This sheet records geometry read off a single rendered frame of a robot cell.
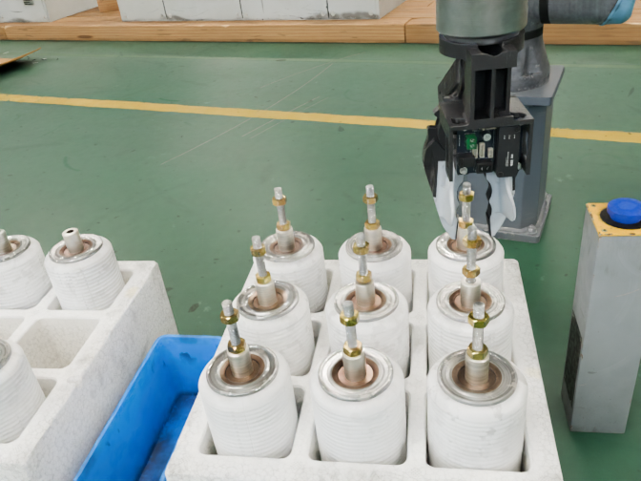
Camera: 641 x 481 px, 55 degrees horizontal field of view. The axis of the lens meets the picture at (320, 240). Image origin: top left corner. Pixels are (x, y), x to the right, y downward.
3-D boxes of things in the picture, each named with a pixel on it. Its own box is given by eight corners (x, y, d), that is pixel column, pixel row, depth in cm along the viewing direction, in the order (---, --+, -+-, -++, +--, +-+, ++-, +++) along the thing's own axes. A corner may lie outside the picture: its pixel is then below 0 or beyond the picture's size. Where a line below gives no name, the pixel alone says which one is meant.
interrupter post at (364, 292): (351, 304, 72) (349, 282, 70) (365, 294, 73) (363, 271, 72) (366, 312, 71) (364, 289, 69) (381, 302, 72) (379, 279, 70)
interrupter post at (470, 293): (471, 313, 68) (472, 289, 67) (454, 304, 70) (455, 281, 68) (485, 303, 70) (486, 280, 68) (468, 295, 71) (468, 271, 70)
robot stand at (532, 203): (467, 191, 144) (469, 63, 128) (551, 200, 136) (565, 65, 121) (445, 231, 130) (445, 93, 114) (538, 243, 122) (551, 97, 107)
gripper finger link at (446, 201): (432, 261, 61) (445, 177, 56) (424, 230, 66) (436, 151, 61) (464, 262, 61) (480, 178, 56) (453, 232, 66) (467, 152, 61)
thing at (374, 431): (393, 446, 76) (385, 333, 67) (422, 512, 68) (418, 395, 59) (318, 467, 75) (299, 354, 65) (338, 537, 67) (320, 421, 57)
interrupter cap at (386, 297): (320, 306, 72) (320, 302, 72) (363, 277, 77) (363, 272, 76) (368, 333, 67) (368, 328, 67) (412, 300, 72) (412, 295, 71)
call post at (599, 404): (560, 393, 90) (585, 204, 73) (611, 394, 88) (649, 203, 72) (568, 431, 84) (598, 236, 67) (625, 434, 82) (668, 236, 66)
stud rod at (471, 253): (472, 289, 68) (474, 230, 64) (464, 286, 68) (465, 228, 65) (477, 284, 68) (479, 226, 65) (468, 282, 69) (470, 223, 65)
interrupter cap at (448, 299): (475, 335, 65) (475, 330, 65) (422, 305, 71) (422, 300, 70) (519, 303, 69) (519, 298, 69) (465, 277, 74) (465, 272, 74)
